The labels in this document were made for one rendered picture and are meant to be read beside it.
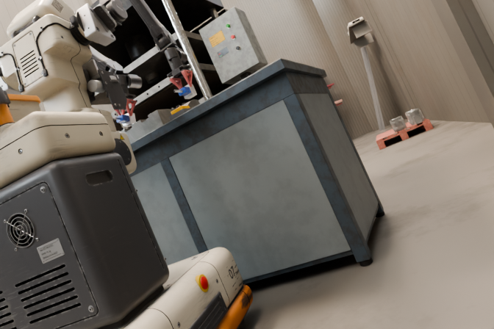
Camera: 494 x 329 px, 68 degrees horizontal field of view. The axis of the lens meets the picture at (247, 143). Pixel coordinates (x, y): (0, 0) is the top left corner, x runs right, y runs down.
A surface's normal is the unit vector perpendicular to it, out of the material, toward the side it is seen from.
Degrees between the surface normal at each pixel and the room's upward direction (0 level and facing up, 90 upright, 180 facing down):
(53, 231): 90
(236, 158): 90
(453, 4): 90
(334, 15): 90
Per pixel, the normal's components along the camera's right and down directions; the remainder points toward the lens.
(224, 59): -0.41, 0.12
